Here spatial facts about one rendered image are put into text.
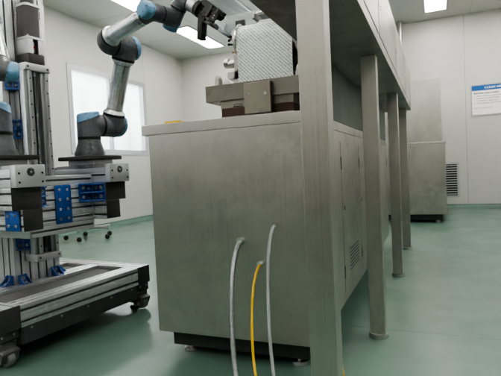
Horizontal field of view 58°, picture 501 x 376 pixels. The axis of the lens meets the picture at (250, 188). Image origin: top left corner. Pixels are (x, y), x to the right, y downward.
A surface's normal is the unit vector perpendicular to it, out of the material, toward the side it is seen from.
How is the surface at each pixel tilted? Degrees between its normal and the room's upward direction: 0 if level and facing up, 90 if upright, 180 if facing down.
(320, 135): 90
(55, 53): 90
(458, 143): 90
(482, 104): 90
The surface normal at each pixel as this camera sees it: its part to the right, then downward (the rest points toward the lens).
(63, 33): 0.92, -0.03
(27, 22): 0.30, 0.03
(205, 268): -0.38, 0.06
